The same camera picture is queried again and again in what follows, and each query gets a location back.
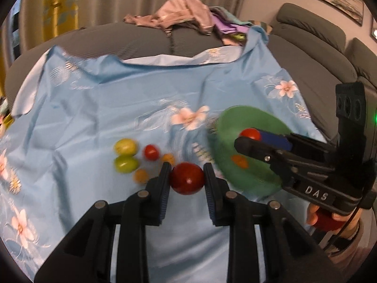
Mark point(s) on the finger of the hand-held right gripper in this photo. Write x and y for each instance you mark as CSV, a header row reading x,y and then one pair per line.
x,y
256,150
275,140

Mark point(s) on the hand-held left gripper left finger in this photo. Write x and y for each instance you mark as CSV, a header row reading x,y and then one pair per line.
x,y
163,196

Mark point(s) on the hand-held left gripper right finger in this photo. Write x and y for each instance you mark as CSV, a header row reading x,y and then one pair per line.
x,y
211,196

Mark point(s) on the orange tangerine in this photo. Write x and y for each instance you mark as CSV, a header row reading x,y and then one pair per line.
x,y
239,160

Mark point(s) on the large dark red tomato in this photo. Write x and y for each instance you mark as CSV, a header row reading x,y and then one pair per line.
x,y
186,179

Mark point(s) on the small orange kumquat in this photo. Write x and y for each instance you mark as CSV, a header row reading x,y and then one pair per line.
x,y
141,176
169,158

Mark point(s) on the green plastic bowl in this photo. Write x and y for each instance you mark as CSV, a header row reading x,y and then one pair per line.
x,y
229,129

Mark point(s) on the small red cherry tomato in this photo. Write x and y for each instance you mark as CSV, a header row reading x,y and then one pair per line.
x,y
151,152

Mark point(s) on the green plum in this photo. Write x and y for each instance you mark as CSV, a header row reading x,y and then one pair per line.
x,y
126,164

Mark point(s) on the yellow-green plum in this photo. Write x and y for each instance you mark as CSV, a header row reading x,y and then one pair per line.
x,y
126,146

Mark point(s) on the person's right forearm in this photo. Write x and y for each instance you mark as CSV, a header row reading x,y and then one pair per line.
x,y
349,255

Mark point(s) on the person's right hand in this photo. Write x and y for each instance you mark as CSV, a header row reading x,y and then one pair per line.
x,y
311,213

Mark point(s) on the red round object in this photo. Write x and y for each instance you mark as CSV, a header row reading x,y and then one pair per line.
x,y
328,221

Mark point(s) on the grey sofa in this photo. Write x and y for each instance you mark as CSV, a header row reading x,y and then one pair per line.
x,y
309,50

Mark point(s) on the yellow-green garment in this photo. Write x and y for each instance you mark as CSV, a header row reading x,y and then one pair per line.
x,y
239,36

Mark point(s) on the blue floral cloth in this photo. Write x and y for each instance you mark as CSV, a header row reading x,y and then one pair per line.
x,y
88,109

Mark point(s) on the purple garment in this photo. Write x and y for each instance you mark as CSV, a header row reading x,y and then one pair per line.
x,y
229,29

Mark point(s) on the teal grey garment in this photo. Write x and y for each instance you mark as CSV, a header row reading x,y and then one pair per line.
x,y
223,12

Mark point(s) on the pink garment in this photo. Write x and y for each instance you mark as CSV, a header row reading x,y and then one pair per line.
x,y
179,11

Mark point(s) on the crumpled patterned cloth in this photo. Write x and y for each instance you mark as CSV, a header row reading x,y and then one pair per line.
x,y
6,118

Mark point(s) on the yellow patterned curtain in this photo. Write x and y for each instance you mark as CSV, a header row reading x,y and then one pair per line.
x,y
60,3

